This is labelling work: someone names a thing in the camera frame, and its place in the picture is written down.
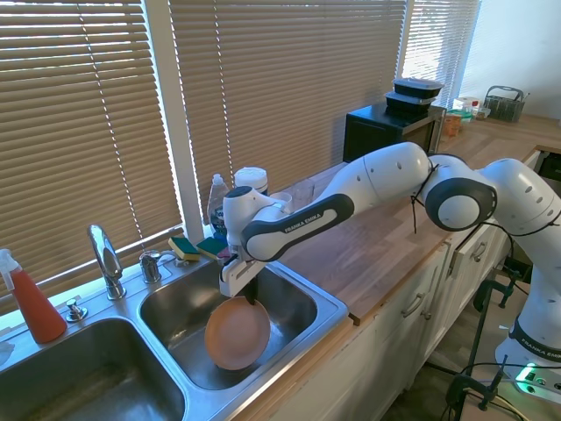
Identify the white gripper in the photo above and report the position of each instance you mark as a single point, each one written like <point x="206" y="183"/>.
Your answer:
<point x="234" y="277"/>

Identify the orange plastic plate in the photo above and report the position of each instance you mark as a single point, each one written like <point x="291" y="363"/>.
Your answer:
<point x="236" y="335"/>

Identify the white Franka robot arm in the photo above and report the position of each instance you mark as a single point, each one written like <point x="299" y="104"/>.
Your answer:
<point x="394" y="175"/>

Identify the stainless steel double sink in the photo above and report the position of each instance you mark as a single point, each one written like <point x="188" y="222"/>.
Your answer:
<point x="175" y="316"/>

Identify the white ceramic mug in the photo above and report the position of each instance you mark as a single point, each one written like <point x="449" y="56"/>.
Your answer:
<point x="282" y="199"/>

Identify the chrome sink knob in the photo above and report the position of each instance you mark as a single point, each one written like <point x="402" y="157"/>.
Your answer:
<point x="75" y="312"/>

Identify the yellow green sponge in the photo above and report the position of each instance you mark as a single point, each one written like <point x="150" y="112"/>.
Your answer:
<point x="212" y="247"/>
<point x="184" y="249"/>

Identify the clear Dawn dish soap bottle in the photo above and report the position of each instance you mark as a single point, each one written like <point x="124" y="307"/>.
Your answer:
<point x="216" y="206"/>

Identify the clear drinking glass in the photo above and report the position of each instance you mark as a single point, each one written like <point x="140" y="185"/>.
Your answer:
<point x="303" y="192"/>

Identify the white wipes canister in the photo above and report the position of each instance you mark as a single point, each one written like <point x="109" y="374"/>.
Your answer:
<point x="250" y="177"/>

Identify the chrome kitchen faucet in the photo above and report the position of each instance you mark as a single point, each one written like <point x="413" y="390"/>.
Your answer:
<point x="107" y="259"/>

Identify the white kitchen cabinet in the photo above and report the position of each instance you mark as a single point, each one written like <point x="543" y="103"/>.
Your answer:
<point x="429" y="307"/>

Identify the black microwave oven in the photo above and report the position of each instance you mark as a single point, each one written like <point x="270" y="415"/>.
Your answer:
<point x="372" y="131"/>

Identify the wide tan window blind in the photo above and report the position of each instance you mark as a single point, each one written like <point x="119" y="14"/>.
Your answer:
<point x="285" y="87"/>
<point x="79" y="131"/>

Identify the orange spray bottle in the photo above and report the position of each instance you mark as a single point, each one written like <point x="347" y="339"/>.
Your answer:
<point x="39" y="316"/>

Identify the black C-clamp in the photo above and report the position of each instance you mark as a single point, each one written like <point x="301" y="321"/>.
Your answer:
<point x="460" y="386"/>
<point x="504" y="287"/>

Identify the black plastic food container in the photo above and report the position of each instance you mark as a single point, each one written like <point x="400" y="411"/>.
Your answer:
<point x="418" y="87"/>
<point x="407" y="105"/>

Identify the orange cardboard box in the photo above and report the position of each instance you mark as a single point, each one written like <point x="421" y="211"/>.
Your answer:
<point x="452" y="125"/>

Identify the white tub with red label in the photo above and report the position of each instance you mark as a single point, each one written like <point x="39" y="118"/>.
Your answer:
<point x="465" y="104"/>

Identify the narrow tan window blind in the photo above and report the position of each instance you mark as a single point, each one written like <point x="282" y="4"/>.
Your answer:
<point x="438" y="48"/>

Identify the grey cutlery caddy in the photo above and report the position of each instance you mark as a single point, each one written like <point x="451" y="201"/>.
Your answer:
<point x="504" y="105"/>

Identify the white window frame post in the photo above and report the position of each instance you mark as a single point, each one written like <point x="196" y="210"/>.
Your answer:
<point x="175" y="131"/>

